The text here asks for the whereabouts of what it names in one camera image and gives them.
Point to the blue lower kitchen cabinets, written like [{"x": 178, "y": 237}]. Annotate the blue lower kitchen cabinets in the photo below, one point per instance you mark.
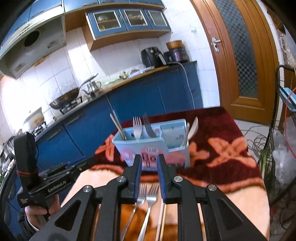
[{"x": 78, "y": 133}]

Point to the wooden chopstick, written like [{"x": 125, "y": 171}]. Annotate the wooden chopstick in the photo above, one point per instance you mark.
[{"x": 163, "y": 223}]

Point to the clear plastic bags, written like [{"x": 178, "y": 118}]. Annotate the clear plastic bags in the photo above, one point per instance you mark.
[{"x": 284, "y": 147}]

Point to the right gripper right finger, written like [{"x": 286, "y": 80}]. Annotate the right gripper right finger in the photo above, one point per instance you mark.
[{"x": 204, "y": 213}]

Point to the person left hand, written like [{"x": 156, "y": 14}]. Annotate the person left hand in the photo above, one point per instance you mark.
[{"x": 32, "y": 212}]

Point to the range hood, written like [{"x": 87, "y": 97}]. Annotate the range hood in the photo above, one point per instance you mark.
[{"x": 32, "y": 47}]

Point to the blue upper wall cabinets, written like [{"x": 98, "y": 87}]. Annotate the blue upper wall cabinets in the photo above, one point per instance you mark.
[{"x": 103, "y": 22}]

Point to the black wok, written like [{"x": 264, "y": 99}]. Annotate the black wok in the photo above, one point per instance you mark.
[{"x": 69, "y": 96}]

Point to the black metal trolley rack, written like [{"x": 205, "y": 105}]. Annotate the black metal trolley rack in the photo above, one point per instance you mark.
[{"x": 275, "y": 191}]

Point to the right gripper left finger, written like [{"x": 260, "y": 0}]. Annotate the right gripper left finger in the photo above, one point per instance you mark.
[{"x": 95, "y": 213}]

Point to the pale pink chopstick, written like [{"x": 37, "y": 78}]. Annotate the pale pink chopstick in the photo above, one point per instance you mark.
[{"x": 161, "y": 211}]

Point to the beige plastic spoon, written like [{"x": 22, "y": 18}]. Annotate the beige plastic spoon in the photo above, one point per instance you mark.
[{"x": 191, "y": 131}]

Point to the orange red floral blanket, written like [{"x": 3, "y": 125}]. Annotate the orange red floral blanket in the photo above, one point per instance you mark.
[{"x": 218, "y": 155}]

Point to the black air fryer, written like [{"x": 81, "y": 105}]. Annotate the black air fryer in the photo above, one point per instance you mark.
[{"x": 152, "y": 56}]

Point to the wooden door with glass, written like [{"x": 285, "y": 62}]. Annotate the wooden door with glass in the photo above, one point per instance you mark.
[{"x": 245, "y": 57}]

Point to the rice cooker with brown pot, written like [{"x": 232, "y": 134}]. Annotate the rice cooker with brown pot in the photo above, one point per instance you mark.
[{"x": 176, "y": 52}]

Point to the steel kettle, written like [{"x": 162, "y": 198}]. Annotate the steel kettle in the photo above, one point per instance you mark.
[{"x": 93, "y": 89}]

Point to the white pot on stove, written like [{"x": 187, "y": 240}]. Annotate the white pot on stove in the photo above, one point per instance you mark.
[{"x": 34, "y": 120}]

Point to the blue utensil holder box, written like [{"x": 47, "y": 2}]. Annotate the blue utensil holder box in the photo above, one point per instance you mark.
[{"x": 169, "y": 142}]

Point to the beige plastic fork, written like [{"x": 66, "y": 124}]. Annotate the beige plastic fork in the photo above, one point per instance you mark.
[{"x": 137, "y": 128}]

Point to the slim steel utensil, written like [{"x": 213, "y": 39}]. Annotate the slim steel utensil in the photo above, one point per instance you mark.
[{"x": 118, "y": 126}]

